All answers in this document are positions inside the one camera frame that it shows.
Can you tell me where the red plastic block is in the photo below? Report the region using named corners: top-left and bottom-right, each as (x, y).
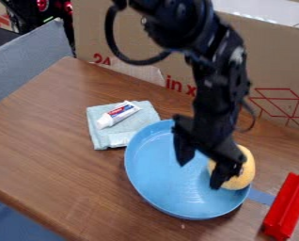
top-left (263, 172), bottom-right (299, 241)

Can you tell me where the black machine with lights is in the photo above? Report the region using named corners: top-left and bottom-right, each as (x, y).
top-left (0, 0), bottom-right (75, 54)

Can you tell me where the blue plate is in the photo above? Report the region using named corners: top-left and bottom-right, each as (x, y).
top-left (124, 120), bottom-right (251, 220)

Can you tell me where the blue tape strip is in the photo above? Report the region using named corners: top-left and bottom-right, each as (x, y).
top-left (247, 188), bottom-right (275, 206)

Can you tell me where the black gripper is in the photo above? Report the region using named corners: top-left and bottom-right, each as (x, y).
top-left (172, 110), bottom-right (246, 190)

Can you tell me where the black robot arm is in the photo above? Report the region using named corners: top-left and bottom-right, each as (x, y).
top-left (105, 0), bottom-right (250, 189)

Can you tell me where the yellow ball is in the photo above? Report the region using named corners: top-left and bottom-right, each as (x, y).
top-left (207, 145), bottom-right (255, 190)

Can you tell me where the light blue folded cloth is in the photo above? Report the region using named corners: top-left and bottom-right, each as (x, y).
top-left (87, 101), bottom-right (160, 150)

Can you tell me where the brown cardboard box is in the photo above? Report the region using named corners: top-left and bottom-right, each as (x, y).
top-left (72, 0), bottom-right (299, 129)

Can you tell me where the white toothpaste tube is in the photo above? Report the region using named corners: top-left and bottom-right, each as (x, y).
top-left (96, 101), bottom-right (140, 130)

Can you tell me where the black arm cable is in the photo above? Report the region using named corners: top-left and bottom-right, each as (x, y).
top-left (103, 3), bottom-right (173, 67)

